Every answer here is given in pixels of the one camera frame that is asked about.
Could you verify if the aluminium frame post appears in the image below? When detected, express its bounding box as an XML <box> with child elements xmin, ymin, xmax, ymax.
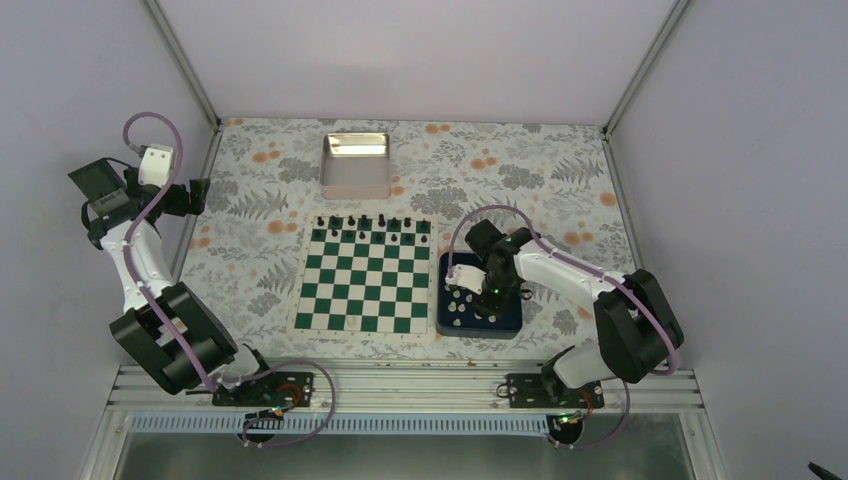
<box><xmin>141</xmin><ymin>0</ymin><xmax>221</xmax><ymax>129</ymax></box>
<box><xmin>603</xmin><ymin>0</ymin><xmax>691</xmax><ymax>142</ymax></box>

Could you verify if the pink metal tin box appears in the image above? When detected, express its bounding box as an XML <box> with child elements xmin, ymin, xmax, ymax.
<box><xmin>319</xmin><ymin>132</ymin><xmax>391</xmax><ymax>200</ymax></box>

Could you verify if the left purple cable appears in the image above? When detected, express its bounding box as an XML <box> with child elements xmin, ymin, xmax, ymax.
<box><xmin>123</xmin><ymin>112</ymin><xmax>338</xmax><ymax>449</ymax></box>

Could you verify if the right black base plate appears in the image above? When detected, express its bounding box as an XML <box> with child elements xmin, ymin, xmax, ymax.
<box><xmin>495</xmin><ymin>373</ymin><xmax>605</xmax><ymax>409</ymax></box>

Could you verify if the aluminium frame post left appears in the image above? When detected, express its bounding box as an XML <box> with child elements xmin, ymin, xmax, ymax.
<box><xmin>141</xmin><ymin>0</ymin><xmax>221</xmax><ymax>129</ymax></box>

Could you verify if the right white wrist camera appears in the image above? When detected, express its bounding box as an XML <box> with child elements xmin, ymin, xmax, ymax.
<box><xmin>445</xmin><ymin>264</ymin><xmax>486</xmax><ymax>295</ymax></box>

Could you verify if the aluminium frame post right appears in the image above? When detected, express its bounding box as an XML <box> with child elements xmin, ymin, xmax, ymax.
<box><xmin>603</xmin><ymin>0</ymin><xmax>691</xmax><ymax>142</ymax></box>

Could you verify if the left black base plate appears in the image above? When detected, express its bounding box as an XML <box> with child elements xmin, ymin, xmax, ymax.
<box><xmin>212</xmin><ymin>372</ymin><xmax>314</xmax><ymax>408</ymax></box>

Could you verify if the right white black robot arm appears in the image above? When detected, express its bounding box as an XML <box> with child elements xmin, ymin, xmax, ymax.
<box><xmin>445</xmin><ymin>220</ymin><xmax>684</xmax><ymax>407</ymax></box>

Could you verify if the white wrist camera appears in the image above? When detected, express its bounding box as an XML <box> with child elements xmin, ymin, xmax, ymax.
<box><xmin>138</xmin><ymin>144</ymin><xmax>175</xmax><ymax>188</ymax></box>
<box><xmin>445</xmin><ymin>264</ymin><xmax>486</xmax><ymax>295</ymax></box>

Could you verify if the dark blue plastic tray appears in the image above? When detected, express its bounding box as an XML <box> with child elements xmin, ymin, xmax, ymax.
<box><xmin>436</xmin><ymin>252</ymin><xmax>524</xmax><ymax>340</ymax></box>

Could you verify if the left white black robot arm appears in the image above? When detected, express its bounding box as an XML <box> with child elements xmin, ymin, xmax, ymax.
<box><xmin>68</xmin><ymin>157</ymin><xmax>279</xmax><ymax>405</ymax></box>

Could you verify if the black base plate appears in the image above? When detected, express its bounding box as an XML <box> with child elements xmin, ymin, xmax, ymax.
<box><xmin>495</xmin><ymin>373</ymin><xmax>605</xmax><ymax>409</ymax></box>
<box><xmin>212</xmin><ymin>372</ymin><xmax>314</xmax><ymax>408</ymax></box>

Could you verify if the aluminium front rail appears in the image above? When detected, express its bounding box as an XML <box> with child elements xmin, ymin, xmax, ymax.
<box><xmin>107</xmin><ymin>365</ymin><xmax>705</xmax><ymax>414</ymax></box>

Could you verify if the green white chess board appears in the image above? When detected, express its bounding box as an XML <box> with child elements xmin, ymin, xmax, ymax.
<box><xmin>289</xmin><ymin>211</ymin><xmax>439</xmax><ymax>343</ymax></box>

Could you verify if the floral patterned table mat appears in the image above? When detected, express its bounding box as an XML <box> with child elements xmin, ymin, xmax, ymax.
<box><xmin>182</xmin><ymin>117</ymin><xmax>634</xmax><ymax>361</ymax></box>

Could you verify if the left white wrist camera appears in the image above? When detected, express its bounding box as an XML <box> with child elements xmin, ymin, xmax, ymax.
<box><xmin>138</xmin><ymin>144</ymin><xmax>175</xmax><ymax>188</ymax></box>

